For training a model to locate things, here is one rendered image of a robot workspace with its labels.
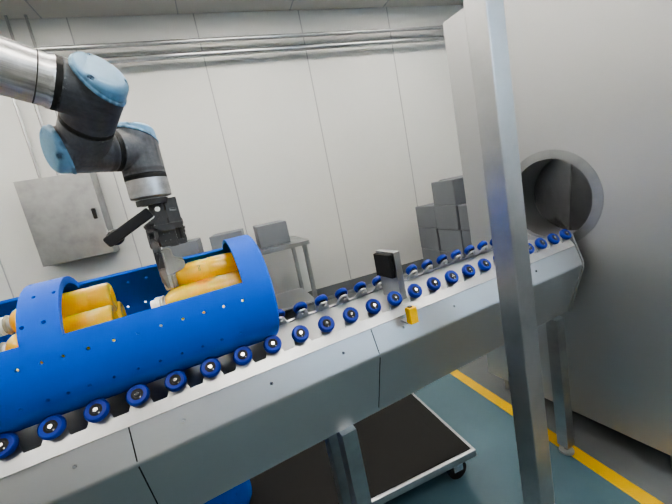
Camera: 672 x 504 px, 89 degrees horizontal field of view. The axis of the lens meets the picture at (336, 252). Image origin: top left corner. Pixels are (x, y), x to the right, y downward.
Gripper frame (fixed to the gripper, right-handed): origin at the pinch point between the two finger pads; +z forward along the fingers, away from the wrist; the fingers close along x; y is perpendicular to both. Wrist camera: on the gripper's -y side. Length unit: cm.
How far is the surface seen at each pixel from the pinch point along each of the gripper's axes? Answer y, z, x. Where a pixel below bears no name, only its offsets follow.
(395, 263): 63, 11, -6
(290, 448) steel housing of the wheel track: 18, 51, -9
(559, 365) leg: 131, 72, -10
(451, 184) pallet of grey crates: 266, 0, 172
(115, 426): -15.3, 24.5, -12.9
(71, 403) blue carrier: -21.1, 17.1, -11.7
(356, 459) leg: 36, 63, -11
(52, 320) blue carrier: -19.3, -0.1, -13.2
